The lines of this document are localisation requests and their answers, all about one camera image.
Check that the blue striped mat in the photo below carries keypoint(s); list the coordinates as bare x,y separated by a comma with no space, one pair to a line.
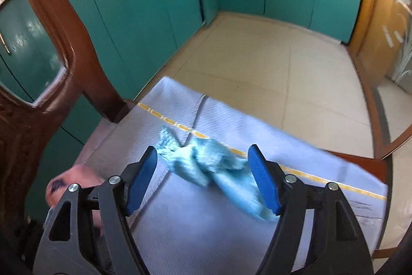
209,230

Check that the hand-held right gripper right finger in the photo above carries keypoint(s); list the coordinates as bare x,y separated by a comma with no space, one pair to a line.
264,181

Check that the light blue cloth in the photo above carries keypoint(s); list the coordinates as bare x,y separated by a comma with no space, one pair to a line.
199,159

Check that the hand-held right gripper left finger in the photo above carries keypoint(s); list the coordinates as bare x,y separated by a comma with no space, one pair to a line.
141,180

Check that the pink crumpled paper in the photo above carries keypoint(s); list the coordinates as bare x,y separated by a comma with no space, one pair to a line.
80,175

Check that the carved wooden chair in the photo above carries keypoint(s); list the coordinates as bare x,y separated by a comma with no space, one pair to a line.
128,20
19,139

